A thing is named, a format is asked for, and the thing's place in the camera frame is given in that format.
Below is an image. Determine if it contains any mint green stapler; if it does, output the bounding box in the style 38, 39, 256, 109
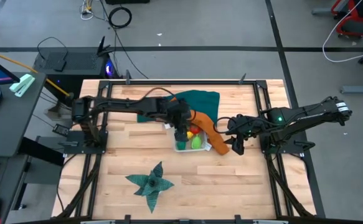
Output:
9, 73, 37, 98

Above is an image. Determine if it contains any dark grey desk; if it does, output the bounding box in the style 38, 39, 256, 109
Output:
0, 72, 47, 158

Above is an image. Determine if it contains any black computer tower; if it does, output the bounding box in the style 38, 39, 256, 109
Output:
32, 46, 113, 91

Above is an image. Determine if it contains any black table frame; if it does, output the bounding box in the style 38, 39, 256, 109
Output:
55, 78, 326, 219

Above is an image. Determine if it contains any orange cloth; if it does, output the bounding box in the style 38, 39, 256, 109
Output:
168, 96, 230, 157

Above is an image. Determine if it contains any red and black chair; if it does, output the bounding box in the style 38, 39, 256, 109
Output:
330, 0, 363, 39

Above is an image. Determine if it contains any black coiled floor cable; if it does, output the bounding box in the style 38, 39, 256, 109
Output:
107, 6, 133, 30

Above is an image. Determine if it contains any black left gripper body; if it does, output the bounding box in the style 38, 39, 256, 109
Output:
164, 98, 192, 133

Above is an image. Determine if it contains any clear plastic tupperware container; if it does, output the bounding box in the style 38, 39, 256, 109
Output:
172, 128, 209, 154

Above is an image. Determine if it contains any black looped gripper cable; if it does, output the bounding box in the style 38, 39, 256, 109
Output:
213, 116, 242, 135

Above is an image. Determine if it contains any white floor cable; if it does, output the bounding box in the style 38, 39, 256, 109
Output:
321, 0, 363, 63

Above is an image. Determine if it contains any yellow cable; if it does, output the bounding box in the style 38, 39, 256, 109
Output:
0, 46, 73, 98

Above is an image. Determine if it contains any lime green toy lettuce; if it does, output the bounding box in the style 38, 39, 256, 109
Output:
191, 134, 202, 151

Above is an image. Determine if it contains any teal green cloth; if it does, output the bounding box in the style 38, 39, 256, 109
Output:
136, 90, 221, 124

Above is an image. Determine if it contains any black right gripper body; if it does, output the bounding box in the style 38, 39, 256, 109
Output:
225, 113, 265, 138

